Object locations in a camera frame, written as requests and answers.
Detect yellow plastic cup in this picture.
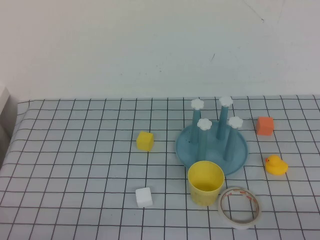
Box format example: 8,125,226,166
187,160,225,207

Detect blue cup stand white caps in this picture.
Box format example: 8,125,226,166
174,96,249,179

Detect yellow foam cube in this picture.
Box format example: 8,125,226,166
136,131,154,152

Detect white foam cube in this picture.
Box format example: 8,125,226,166
135,187,153,208

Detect orange foam cube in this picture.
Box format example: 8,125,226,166
255,116,275,137

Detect white tape roll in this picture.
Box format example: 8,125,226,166
217,186,263,230

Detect yellow rubber duck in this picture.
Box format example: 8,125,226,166
264,154,289,176

